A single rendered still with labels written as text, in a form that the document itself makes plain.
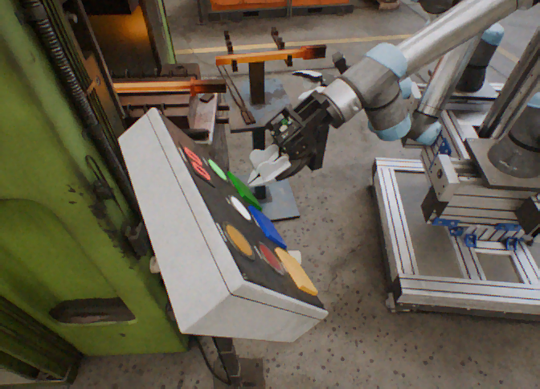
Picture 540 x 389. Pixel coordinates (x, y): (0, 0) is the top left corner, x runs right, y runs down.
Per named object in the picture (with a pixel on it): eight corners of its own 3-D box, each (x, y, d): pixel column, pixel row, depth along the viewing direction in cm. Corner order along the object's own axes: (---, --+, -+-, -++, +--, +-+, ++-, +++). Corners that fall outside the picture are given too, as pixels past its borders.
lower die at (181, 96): (198, 97, 105) (194, 73, 99) (191, 134, 91) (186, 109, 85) (70, 101, 103) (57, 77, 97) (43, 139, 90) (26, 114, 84)
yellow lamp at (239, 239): (251, 234, 40) (251, 213, 37) (252, 267, 37) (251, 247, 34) (227, 235, 40) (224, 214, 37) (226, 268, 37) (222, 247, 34)
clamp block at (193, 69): (202, 79, 113) (198, 62, 108) (199, 92, 107) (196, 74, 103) (168, 80, 113) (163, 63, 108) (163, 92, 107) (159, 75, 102)
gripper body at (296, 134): (260, 125, 59) (310, 83, 58) (280, 149, 66) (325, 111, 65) (280, 149, 55) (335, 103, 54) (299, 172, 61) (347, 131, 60)
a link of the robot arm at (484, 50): (485, 69, 119) (505, 31, 109) (449, 59, 124) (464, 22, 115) (493, 58, 125) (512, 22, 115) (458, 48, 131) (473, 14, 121)
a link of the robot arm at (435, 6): (456, 58, 129) (456, 1, 83) (421, 48, 136) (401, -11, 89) (472, 28, 126) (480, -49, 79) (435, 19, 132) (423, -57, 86)
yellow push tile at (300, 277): (295, 257, 57) (278, 246, 51) (319, 293, 52) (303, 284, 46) (287, 263, 57) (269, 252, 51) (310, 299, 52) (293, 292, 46)
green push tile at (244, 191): (247, 186, 69) (228, 170, 63) (264, 209, 64) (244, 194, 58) (241, 191, 69) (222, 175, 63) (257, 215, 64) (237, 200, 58)
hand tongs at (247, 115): (214, 63, 172) (214, 61, 172) (222, 62, 173) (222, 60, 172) (247, 124, 134) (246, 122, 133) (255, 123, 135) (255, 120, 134)
